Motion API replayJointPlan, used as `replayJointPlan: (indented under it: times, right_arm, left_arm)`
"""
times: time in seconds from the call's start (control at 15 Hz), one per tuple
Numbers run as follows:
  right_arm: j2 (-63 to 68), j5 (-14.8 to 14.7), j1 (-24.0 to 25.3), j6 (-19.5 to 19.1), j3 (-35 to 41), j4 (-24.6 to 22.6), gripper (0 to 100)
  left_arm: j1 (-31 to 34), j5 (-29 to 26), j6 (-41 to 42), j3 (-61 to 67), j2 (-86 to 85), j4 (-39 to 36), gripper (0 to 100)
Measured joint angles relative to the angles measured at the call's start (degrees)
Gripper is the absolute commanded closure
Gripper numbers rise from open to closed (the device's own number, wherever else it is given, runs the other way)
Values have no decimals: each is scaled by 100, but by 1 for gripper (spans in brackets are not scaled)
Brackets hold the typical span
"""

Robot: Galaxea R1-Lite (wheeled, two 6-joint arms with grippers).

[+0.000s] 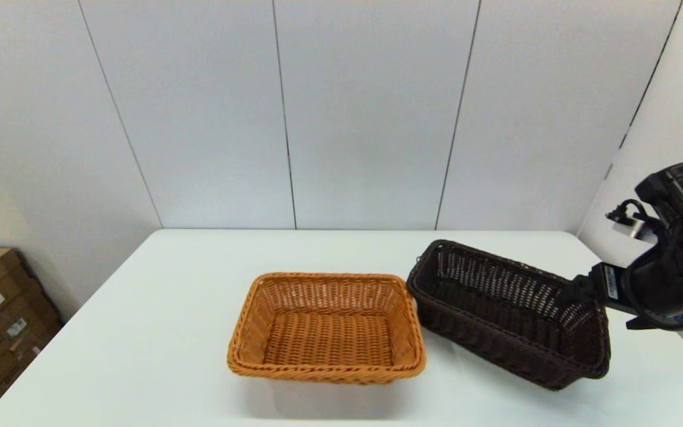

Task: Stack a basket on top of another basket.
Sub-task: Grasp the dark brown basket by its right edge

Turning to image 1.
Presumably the dark brown wicker basket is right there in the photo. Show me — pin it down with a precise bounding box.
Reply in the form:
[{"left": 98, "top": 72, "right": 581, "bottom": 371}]
[{"left": 406, "top": 240, "right": 611, "bottom": 391}]

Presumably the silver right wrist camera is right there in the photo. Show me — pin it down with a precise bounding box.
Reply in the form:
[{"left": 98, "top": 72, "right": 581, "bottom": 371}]
[{"left": 611, "top": 213, "right": 656, "bottom": 241}]

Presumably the orange wicker basket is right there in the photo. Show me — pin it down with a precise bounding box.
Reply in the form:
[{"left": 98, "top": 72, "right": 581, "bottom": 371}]
[{"left": 227, "top": 272, "right": 427, "bottom": 385}]

